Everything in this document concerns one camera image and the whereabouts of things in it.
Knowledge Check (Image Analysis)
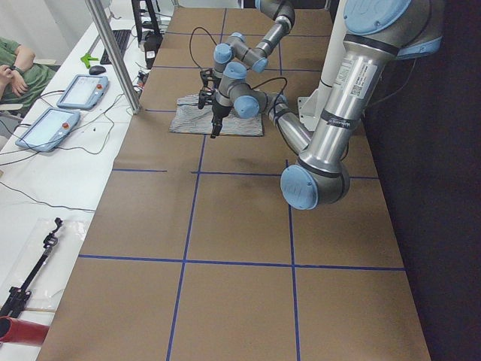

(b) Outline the upper blue teach pendant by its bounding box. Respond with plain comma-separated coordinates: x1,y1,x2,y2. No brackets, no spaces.
56,74,109,111

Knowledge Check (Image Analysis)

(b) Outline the person in green shirt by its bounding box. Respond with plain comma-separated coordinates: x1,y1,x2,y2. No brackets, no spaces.
1,38,56,116

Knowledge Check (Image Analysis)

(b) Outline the black keyboard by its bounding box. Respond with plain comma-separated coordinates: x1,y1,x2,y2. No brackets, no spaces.
100,29,131,65

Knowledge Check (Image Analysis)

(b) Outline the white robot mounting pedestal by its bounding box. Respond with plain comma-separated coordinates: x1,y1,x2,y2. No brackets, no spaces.
297,0,355,133

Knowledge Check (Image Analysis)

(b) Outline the black handheld gripper stick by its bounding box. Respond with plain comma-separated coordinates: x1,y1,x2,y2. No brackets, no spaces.
1,217,63,318

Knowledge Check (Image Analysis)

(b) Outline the striped collared shirt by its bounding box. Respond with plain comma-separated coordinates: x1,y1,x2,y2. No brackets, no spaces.
168,93,265,138

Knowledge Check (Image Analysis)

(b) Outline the aluminium frame post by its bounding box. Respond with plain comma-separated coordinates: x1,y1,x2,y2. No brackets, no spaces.
85,0,141,114

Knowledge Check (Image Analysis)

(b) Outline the red cylinder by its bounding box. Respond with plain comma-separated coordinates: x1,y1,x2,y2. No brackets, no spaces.
1,317,50,346

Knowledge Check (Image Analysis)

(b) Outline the black computer mouse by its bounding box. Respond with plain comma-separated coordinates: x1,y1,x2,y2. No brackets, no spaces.
89,65,106,75

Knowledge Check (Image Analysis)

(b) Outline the blue teach pendant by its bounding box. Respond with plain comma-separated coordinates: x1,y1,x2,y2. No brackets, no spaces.
56,74,109,111
15,107,80,152

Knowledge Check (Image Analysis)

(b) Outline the lower blue teach pendant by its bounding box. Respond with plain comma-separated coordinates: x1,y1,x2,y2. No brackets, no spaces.
15,107,80,152

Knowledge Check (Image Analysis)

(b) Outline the green plastic tool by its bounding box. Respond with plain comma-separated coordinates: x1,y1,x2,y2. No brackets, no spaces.
80,53,98,69

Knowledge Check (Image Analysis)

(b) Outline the black box with label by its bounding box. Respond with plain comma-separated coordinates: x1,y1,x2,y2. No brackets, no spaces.
144,32,163,69

